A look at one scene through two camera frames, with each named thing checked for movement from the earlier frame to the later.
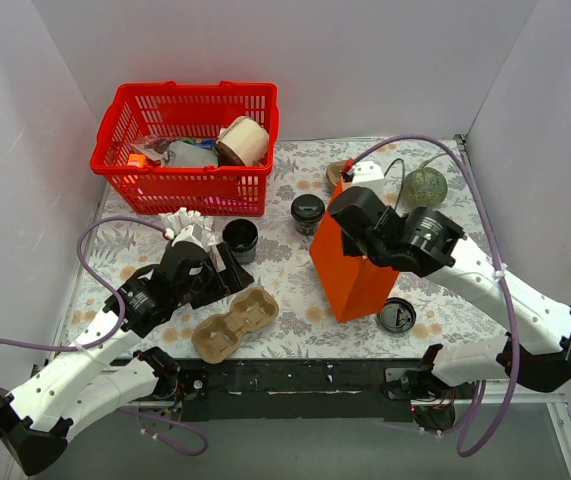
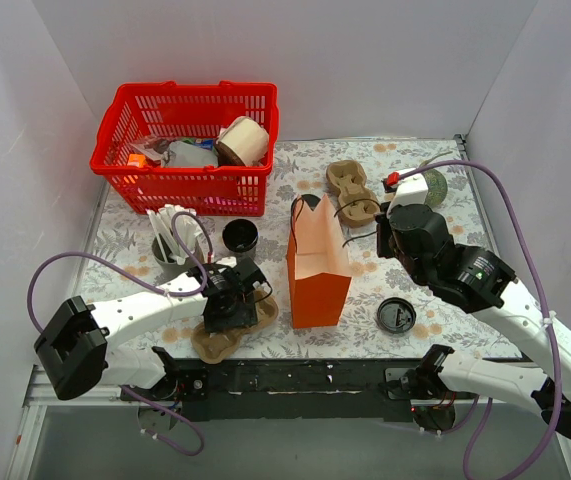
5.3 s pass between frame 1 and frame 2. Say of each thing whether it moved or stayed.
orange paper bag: moved
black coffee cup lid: stayed
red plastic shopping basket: stayed
